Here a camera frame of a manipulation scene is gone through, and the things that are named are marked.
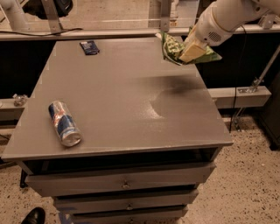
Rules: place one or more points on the diagonal metal strut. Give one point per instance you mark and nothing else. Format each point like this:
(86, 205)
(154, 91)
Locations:
(253, 88)

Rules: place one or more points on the metal upright bracket left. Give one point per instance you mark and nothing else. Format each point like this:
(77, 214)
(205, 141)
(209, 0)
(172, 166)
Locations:
(52, 16)

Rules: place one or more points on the green jalapeno chip bag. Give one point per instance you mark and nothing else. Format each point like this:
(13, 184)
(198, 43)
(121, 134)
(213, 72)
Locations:
(172, 49)

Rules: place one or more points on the black object top left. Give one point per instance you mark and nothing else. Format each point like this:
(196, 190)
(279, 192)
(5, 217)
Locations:
(59, 7)

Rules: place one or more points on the blue rxbar blueberry bar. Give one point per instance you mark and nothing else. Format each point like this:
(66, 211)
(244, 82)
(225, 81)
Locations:
(89, 47)

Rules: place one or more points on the grey drawer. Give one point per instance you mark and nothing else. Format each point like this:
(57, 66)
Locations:
(107, 181)
(126, 202)
(129, 217)

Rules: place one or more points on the low grey ledge beam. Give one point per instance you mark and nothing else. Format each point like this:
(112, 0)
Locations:
(229, 97)

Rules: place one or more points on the white pipe top left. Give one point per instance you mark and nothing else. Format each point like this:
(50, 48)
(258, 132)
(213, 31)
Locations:
(15, 15)

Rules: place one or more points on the metal upright bracket centre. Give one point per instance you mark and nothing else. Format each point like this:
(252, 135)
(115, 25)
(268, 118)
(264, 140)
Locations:
(165, 12)

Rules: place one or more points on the top grey drawer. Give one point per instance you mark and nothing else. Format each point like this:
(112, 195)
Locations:
(107, 181)

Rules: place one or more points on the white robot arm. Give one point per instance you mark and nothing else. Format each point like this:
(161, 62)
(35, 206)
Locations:
(239, 12)

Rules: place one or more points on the small crumpled clear object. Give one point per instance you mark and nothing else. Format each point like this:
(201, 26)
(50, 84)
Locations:
(20, 99)

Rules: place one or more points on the black shoe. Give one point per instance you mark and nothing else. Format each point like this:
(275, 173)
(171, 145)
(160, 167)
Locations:
(36, 216)

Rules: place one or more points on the middle grey drawer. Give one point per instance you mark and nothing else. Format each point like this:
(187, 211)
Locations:
(126, 202)

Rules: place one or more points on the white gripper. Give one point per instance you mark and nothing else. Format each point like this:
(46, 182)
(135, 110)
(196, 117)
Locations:
(207, 29)

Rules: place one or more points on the bottom grey drawer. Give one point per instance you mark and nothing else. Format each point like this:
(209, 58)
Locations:
(129, 217)

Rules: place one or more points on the horizontal metal rail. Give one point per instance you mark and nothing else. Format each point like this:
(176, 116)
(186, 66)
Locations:
(78, 33)

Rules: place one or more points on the blue silver energy drink can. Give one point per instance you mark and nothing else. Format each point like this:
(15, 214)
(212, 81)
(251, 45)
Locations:
(64, 124)

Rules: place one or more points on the metal upright bracket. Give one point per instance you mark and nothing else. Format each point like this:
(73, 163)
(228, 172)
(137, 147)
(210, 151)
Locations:
(52, 16)
(165, 12)

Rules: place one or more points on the grey drawer cabinet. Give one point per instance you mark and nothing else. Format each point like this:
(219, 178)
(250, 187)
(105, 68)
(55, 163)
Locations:
(132, 107)

